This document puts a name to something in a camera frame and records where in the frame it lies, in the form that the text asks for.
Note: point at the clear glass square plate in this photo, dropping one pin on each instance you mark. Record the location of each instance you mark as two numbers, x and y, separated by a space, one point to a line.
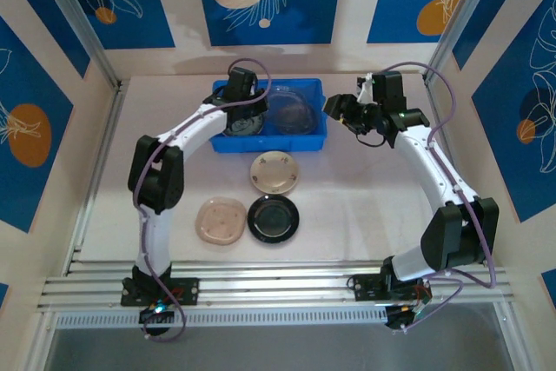
276 127

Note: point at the aluminium mounting rail beam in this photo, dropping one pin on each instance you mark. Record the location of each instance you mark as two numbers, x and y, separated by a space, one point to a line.
278 284

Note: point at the cream floral round plate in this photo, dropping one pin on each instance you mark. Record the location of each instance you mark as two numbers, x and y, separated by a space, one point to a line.
275 172

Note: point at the aluminium frame post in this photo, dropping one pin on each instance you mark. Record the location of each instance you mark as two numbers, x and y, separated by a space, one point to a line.
463 15
82 23

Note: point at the aluminium side rail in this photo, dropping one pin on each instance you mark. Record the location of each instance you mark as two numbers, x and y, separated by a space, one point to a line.
96 171

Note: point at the black round plate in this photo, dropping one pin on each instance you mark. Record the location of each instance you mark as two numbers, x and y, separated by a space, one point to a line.
273 219

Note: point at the aluminium frame leg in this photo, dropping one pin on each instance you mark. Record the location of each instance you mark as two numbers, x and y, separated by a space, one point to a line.
508 336
39 345

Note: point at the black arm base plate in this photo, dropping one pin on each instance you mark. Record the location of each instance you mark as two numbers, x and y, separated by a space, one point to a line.
187 290
365 286

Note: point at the blue plastic bin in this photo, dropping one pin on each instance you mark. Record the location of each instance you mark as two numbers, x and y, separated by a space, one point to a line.
269 143

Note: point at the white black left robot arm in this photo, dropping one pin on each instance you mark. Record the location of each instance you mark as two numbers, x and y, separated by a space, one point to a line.
156 232

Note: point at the blue patterned round plate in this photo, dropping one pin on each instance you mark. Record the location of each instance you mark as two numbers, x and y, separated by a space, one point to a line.
247 127

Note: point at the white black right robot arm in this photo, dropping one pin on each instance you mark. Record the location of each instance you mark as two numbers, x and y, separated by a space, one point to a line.
423 162

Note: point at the pink translucent square plate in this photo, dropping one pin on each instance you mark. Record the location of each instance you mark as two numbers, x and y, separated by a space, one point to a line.
220 220

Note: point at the grey metal panel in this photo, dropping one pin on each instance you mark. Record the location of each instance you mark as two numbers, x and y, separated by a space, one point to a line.
278 351

